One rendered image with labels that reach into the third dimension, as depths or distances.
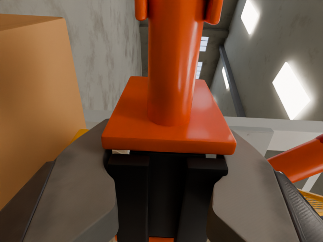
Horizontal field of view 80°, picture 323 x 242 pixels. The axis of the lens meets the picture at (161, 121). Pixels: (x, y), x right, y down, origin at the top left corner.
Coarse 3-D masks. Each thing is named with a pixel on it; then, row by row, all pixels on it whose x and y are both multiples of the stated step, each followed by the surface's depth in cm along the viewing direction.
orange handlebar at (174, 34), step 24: (144, 0) 6; (168, 0) 7; (192, 0) 7; (216, 0) 6; (168, 24) 7; (192, 24) 7; (168, 48) 7; (192, 48) 7; (168, 72) 8; (192, 72) 8; (168, 96) 8; (192, 96) 9; (168, 120) 9
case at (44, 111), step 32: (0, 32) 15; (32, 32) 18; (64, 32) 24; (0, 64) 15; (32, 64) 18; (64, 64) 24; (0, 96) 15; (32, 96) 19; (64, 96) 25; (0, 128) 15; (32, 128) 19; (64, 128) 25; (0, 160) 15; (32, 160) 19; (0, 192) 15
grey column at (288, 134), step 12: (96, 120) 122; (228, 120) 131; (240, 120) 132; (252, 120) 133; (264, 120) 133; (276, 120) 134; (288, 120) 135; (300, 120) 136; (276, 132) 123; (288, 132) 123; (300, 132) 123; (312, 132) 123; (276, 144) 128; (288, 144) 128; (300, 144) 128
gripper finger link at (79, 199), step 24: (72, 144) 10; (96, 144) 10; (72, 168) 8; (96, 168) 8; (48, 192) 7; (72, 192) 7; (96, 192) 7; (48, 216) 6; (72, 216) 6; (96, 216) 6; (24, 240) 6; (48, 240) 6; (72, 240) 6; (96, 240) 7
